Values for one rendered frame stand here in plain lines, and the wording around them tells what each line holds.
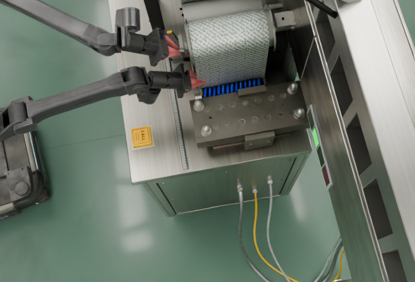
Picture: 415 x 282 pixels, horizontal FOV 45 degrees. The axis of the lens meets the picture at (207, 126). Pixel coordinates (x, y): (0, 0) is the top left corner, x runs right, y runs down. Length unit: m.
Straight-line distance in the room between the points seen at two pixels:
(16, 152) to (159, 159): 1.08
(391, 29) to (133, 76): 0.77
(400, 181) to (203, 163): 0.90
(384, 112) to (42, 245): 2.11
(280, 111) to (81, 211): 1.42
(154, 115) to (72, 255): 1.13
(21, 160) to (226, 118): 1.31
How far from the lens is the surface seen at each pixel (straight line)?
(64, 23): 1.53
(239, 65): 1.65
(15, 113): 1.66
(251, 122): 1.71
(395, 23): 1.46
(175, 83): 1.65
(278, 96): 1.75
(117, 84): 1.59
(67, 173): 2.86
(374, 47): 1.16
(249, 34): 1.54
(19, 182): 2.58
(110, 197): 2.76
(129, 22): 1.49
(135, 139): 1.83
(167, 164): 1.81
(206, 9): 1.66
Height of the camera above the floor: 2.63
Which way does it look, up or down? 70 degrees down
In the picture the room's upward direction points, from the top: 8 degrees counter-clockwise
